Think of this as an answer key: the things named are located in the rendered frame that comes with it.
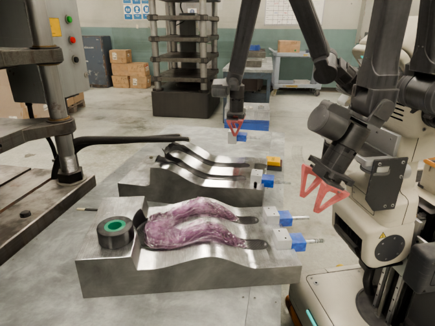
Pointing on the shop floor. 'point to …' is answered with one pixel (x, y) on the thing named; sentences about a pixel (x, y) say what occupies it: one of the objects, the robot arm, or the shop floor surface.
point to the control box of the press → (76, 43)
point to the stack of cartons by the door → (128, 70)
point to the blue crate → (252, 125)
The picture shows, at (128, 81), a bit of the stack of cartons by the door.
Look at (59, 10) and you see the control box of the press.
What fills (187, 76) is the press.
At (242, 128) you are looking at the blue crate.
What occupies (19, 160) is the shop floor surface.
